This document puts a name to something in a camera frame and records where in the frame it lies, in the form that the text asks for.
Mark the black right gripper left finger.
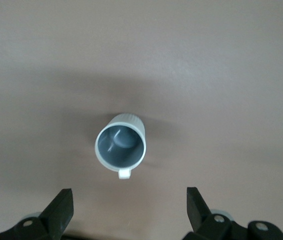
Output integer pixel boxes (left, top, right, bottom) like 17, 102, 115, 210
0, 188, 75, 240

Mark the white ribbed cup grey inside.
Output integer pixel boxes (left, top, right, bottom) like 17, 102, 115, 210
94, 113, 148, 181

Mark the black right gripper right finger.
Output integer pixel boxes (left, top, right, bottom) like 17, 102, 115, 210
183, 186, 283, 240

